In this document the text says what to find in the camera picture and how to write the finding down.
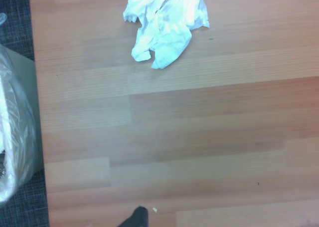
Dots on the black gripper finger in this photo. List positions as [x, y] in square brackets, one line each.
[138, 218]

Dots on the white plastic trash bin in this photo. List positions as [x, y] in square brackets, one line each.
[35, 117]

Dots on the clear plastic bin liner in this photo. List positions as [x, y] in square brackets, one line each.
[15, 117]

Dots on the white tissue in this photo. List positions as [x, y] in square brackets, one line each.
[164, 25]

